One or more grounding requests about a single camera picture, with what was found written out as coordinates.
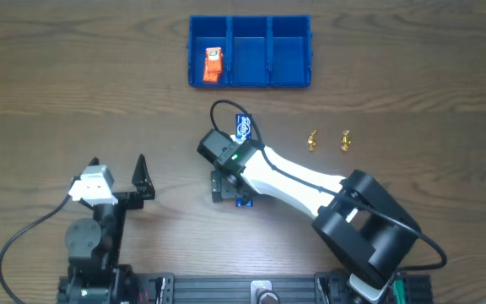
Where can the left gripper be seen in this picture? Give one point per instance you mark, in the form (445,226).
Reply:
(129,199)

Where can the blue candy pack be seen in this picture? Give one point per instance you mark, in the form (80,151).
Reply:
(243,124)
(244,203)

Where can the orange candy box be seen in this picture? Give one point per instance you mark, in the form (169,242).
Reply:
(210,77)
(214,59)

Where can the gold candy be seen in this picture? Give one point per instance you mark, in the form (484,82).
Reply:
(311,140)
(345,140)

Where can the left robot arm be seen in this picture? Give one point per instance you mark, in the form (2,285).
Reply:
(95,240)

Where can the blue tray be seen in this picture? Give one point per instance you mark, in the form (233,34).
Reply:
(249,63)

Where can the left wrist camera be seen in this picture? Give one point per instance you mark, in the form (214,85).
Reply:
(93,186)

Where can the mounting rail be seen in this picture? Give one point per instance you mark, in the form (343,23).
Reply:
(213,291)

